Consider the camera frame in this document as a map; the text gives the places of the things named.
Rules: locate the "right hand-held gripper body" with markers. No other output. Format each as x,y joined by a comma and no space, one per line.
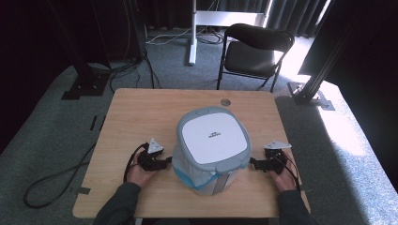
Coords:
275,157

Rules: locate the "white blue-edged trash bag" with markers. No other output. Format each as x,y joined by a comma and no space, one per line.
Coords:
187,170

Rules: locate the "white trash can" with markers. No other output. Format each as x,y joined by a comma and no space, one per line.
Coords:
222,183

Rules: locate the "grey rimmed white bin lid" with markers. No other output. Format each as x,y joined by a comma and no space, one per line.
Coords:
212,137

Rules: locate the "person's left hand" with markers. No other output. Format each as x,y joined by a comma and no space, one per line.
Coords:
139,176

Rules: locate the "person's right hand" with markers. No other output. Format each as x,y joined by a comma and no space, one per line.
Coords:
283,181

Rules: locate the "grey round table grommet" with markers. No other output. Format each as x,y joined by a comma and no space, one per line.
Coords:
225,102

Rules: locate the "black floor tape strip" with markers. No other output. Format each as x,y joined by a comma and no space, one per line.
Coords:
93,123
103,122

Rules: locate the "grey tape piece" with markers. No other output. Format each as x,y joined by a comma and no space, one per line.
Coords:
82,190

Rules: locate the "black slanted metal stand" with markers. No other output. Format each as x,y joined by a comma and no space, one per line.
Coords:
316,81

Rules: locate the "black folding chair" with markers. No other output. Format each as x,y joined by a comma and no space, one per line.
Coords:
250,56

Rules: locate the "white metal stand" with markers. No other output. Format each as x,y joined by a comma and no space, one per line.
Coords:
193,34

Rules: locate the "dark grey curtain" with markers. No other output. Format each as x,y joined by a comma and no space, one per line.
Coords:
291,15

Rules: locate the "black stand with base plate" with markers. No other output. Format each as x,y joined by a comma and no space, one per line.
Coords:
84,78

